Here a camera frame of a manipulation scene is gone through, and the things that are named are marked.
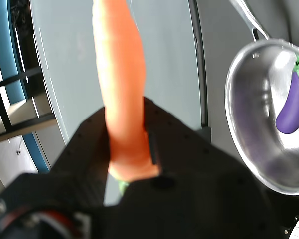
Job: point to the orange toy carrot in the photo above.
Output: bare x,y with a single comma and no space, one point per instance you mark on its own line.
122,74

